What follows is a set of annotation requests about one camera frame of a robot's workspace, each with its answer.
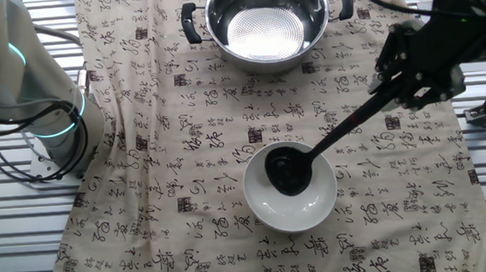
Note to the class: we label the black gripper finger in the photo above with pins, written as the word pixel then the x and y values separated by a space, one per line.
pixel 434 88
pixel 393 52

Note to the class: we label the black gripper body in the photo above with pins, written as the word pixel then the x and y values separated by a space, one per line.
pixel 450 40

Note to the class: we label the black ladle with red tip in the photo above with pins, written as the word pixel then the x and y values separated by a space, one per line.
pixel 288 171

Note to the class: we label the white ceramic bowl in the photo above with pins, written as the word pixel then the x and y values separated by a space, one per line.
pixel 291 212

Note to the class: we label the black white marker board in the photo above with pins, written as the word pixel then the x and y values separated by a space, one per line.
pixel 478 66

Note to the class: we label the beige calligraphy tablecloth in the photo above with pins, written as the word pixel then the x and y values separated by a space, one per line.
pixel 184 157

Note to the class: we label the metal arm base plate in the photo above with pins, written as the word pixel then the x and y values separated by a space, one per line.
pixel 42 176

